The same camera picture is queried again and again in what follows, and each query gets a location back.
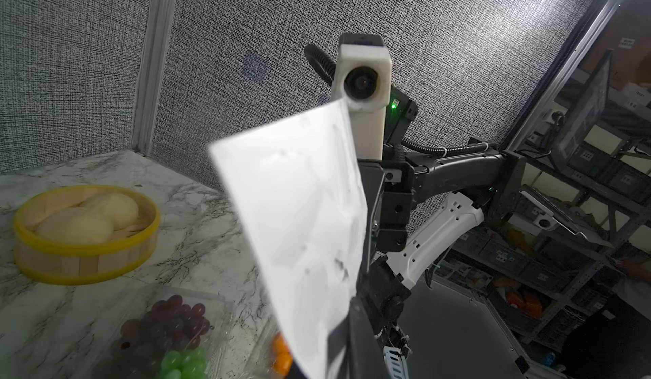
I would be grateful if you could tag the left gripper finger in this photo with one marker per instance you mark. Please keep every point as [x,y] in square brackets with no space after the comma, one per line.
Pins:
[352,350]

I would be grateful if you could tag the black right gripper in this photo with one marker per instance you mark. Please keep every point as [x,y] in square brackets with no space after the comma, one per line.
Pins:
[390,198]

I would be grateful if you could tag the white sticker sheet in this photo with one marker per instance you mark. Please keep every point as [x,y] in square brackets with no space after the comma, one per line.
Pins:
[296,188]

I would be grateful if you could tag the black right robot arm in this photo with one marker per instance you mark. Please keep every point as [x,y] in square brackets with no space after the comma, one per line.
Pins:
[421,199]

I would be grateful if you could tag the clear box orange kumquats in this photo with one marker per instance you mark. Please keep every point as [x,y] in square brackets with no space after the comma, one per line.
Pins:
[271,357]

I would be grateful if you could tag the clear box mixed grapes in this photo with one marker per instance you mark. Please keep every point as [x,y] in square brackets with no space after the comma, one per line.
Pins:
[165,332]

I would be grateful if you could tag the storage shelf with bins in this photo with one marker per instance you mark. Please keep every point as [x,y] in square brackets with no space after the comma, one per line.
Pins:
[550,263]

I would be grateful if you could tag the right steamed bun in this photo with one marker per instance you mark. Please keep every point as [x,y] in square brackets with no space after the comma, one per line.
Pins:
[119,208]

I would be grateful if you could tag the steamed bun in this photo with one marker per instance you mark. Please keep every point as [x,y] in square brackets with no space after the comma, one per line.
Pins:
[119,208]
[76,226]

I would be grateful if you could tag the yellow bamboo steamer basket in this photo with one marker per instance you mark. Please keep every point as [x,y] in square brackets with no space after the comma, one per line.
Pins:
[70,265]

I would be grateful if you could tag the left steamed bun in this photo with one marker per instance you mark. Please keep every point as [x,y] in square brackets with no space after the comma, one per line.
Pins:
[76,226]

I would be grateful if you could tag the grey perforated cable tray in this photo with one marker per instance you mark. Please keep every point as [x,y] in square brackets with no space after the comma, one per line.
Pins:
[395,362]

